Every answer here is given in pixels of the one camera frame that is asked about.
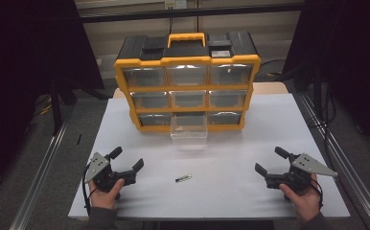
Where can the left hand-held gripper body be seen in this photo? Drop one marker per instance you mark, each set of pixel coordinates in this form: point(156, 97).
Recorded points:
point(104, 174)

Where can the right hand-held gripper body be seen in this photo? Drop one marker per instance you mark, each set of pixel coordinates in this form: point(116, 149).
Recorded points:
point(298, 174)

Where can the clear plastic drawer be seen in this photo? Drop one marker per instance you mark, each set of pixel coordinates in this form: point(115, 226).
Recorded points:
point(189, 127)

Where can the yellow and black drawer cabinet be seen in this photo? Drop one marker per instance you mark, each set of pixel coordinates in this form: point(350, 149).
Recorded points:
point(186, 60)

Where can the person's left hand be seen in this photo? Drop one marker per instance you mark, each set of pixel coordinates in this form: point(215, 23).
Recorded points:
point(106, 195)

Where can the person's right hand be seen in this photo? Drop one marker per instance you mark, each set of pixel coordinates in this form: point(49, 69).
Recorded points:
point(304, 199)

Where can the small black floor piece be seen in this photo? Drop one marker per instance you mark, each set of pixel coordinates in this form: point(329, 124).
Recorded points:
point(79, 139)

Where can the black curtain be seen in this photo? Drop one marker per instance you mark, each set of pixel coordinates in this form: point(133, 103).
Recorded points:
point(20, 64)
point(349, 57)

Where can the black horizontal bar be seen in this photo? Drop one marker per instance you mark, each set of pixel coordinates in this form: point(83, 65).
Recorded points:
point(189, 12)

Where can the aluminium floor rail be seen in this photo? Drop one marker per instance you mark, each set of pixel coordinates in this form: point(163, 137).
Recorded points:
point(36, 179)
point(342, 159)

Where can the wall socket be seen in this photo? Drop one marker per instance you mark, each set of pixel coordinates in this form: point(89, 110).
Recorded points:
point(175, 4)

